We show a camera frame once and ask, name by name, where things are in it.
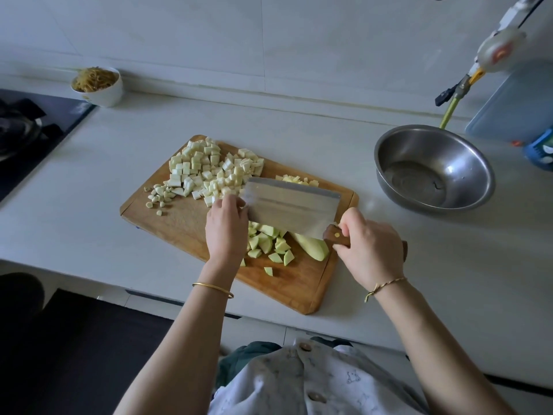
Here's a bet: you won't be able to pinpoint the person's left hand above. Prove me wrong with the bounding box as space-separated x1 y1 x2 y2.
204 194 251 279

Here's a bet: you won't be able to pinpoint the person's right hand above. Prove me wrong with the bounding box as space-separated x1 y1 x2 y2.
332 207 407 294

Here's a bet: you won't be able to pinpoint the green cucumber half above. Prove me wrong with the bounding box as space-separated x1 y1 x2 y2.
292 232 332 263

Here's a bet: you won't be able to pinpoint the pile of white diced vegetable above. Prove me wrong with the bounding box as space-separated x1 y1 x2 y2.
200 148 267 208

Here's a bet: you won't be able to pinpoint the cleaver with wooden handle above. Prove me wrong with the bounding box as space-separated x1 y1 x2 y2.
239 176 409 263

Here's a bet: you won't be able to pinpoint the pile of garlic cloves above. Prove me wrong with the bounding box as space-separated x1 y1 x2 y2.
143 181 178 218

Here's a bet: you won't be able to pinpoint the peeled yellow potato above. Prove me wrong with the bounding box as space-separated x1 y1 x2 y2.
275 173 321 188

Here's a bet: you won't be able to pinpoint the person's right forearm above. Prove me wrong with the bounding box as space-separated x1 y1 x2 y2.
370 279 518 415

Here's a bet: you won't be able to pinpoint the person's left forearm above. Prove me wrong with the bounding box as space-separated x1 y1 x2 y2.
115 267 236 415

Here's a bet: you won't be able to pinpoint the gold bangle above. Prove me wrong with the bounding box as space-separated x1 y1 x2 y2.
191 281 235 300

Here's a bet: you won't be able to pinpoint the wooden cutting board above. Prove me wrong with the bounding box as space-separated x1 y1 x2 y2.
119 134 359 315

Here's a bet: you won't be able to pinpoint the dark green trousers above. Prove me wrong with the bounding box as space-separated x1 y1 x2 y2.
214 336 355 390

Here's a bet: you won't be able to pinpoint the deep stainless steel bowl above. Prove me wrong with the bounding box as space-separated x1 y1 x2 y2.
373 124 497 214

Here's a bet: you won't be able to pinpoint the white patterned garment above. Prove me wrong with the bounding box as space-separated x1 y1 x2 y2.
207 339 429 415

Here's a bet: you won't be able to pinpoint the black floor mat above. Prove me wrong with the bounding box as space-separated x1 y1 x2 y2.
0 272 174 415

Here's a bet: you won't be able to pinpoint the white bowl of noodles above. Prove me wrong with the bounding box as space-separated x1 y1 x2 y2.
70 65 124 108

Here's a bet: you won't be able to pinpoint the dark green bottle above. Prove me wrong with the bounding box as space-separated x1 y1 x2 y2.
524 125 553 172

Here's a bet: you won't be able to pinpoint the light blue plastic board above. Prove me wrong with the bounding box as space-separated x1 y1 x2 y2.
465 60 553 145

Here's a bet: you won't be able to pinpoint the black gas stove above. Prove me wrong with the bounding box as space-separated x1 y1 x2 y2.
0 88 98 204

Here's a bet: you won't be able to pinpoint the braided cord bracelet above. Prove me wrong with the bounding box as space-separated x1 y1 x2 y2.
363 274 408 304

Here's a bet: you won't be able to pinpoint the wall tap with hose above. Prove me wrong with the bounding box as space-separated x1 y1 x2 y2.
434 75 472 107

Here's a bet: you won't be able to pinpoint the black cable with plug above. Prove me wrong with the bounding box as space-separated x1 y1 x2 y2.
518 0 553 31

